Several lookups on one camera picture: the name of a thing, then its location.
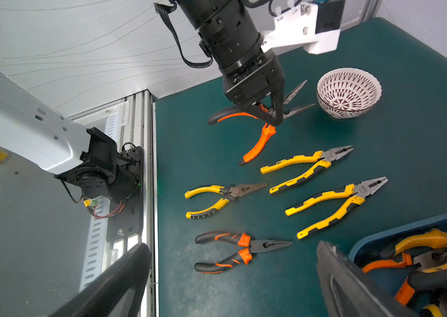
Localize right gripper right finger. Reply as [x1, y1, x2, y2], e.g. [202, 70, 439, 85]
[317, 240, 416, 317]

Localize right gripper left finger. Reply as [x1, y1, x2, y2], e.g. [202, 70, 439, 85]
[52, 243, 151, 316]

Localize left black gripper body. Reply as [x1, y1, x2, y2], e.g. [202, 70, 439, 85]
[219, 49, 285, 126]

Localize orange handled pliers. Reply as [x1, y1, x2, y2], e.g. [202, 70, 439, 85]
[207, 79, 317, 167]

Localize blue plastic storage box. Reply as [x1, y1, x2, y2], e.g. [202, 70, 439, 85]
[349, 214, 447, 316]

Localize yellow black pliers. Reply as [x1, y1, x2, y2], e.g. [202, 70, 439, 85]
[284, 176, 389, 240]
[260, 144, 354, 196]
[184, 181, 268, 220]

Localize orange black long nose pliers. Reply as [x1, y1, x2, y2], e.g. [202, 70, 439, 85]
[193, 230, 294, 275]

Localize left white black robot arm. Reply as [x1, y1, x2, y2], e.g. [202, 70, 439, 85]
[0, 1, 217, 174]

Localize orange black pliers in box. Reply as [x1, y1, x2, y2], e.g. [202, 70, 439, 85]
[362, 252, 447, 305]

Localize yellow pliers in box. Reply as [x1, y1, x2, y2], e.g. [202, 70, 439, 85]
[379, 227, 447, 274]

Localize white round strainer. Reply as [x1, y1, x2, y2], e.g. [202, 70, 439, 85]
[317, 67, 383, 119]

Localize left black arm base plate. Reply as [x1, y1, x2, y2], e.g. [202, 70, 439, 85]
[106, 142, 144, 244]

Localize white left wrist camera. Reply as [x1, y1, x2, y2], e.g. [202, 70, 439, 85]
[262, 0, 346, 55]

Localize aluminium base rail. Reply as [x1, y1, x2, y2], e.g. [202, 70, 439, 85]
[75, 91, 158, 316]

